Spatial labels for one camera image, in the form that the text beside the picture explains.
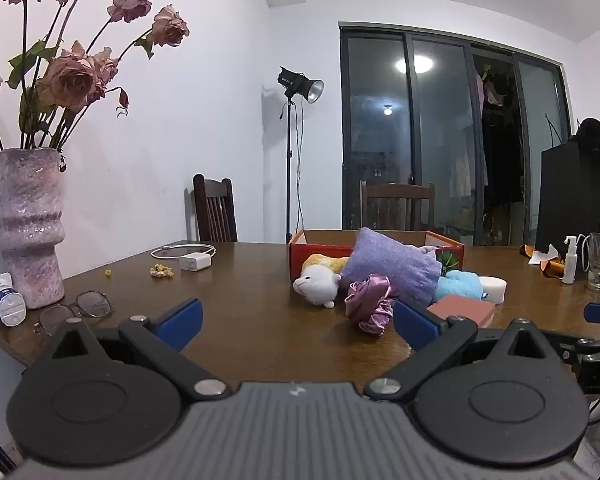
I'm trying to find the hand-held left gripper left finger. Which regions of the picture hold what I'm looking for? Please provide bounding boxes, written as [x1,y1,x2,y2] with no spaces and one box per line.
[50,297,231,402]

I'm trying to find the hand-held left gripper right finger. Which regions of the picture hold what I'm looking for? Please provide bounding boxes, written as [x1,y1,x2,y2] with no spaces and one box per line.
[362,300,553,403]

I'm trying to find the purple satin scrunchie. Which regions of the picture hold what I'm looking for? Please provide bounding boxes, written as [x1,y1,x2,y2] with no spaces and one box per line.
[344,274,402,336]

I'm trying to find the pink rectangular sponge block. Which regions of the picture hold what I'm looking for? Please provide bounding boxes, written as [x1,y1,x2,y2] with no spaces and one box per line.
[426,294,497,329]

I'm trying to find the light blue plush toy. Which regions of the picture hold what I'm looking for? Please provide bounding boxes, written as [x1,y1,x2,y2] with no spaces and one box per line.
[432,270,484,305]

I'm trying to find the purple knitted pillow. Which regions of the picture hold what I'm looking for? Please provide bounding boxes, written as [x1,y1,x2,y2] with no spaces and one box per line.
[340,227,442,307]

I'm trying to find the white round container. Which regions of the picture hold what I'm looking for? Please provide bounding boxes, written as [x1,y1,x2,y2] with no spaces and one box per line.
[479,276,508,306]

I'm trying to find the white and yellow alpaca plush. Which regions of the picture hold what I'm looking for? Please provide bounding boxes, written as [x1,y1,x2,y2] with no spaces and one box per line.
[293,254,352,309]

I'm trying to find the orange-edged cardboard box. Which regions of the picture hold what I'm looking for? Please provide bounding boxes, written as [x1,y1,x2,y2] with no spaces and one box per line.
[287,228,466,284]

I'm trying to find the white charger block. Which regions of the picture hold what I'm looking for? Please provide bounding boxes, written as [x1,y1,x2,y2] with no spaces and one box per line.
[179,254,212,272]

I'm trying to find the white spray bottle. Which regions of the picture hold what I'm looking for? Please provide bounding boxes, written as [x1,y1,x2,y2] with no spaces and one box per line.
[561,236,580,285]

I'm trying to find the orange wrapper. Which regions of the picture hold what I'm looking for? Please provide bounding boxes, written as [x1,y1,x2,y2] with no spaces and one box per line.
[520,243,565,279]

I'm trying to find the thin-framed eyeglasses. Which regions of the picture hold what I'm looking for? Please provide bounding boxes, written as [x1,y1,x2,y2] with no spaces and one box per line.
[34,290,115,336]

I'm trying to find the dark wooden slatted chair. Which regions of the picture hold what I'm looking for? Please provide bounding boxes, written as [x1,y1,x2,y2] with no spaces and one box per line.
[192,174,239,243]

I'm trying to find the black paper bag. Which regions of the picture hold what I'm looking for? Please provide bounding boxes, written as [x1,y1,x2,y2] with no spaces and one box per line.
[535,141,600,256]

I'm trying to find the brown wooden chair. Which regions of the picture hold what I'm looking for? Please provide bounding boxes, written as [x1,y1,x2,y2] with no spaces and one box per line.
[360,181,437,232]

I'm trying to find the sliding glass door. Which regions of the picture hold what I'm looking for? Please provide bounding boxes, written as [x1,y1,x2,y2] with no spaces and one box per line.
[338,22,567,247]

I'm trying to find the black cloth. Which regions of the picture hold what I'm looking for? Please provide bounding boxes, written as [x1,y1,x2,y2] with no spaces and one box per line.
[571,117,600,167]

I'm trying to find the white and blue plug adapter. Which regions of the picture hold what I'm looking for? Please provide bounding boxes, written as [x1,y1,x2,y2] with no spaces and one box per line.
[0,272,27,329]

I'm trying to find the pink speckled ceramic vase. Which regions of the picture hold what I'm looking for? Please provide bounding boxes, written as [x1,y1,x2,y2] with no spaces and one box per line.
[0,147,66,310]

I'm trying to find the studio light on stand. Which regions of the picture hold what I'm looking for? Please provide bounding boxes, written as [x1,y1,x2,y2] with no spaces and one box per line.
[277,66,325,244]

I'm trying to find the dried pink rose bouquet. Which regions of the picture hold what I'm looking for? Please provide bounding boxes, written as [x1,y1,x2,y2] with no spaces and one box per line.
[0,0,191,153]

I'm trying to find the white coiled cable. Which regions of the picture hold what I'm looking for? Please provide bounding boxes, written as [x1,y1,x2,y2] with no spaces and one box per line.
[151,243,217,261]

